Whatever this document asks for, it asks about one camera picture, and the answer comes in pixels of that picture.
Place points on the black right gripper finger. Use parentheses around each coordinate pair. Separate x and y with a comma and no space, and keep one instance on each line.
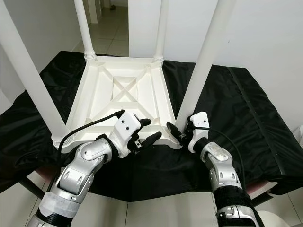
(173,130)

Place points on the white plastic table leg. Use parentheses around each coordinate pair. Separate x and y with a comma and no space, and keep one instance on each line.
(28,71)
(83,28)
(162,28)
(206,61)

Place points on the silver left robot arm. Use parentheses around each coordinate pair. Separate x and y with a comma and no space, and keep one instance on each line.
(80,175)

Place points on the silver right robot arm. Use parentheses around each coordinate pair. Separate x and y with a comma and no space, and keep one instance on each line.
(222,163)

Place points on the pink table corner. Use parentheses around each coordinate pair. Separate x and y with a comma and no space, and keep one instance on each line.
(262,188)

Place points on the white rounded fixture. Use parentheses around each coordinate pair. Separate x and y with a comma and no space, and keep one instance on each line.
(299,138)

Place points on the white round stool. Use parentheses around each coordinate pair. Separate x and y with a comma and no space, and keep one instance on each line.
(278,220)

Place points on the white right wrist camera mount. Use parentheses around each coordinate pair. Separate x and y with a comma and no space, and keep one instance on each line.
(199,132)

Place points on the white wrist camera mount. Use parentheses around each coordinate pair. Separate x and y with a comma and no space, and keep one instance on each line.
(199,132)
(130,127)

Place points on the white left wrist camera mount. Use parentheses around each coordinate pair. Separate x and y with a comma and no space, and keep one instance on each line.
(130,127)

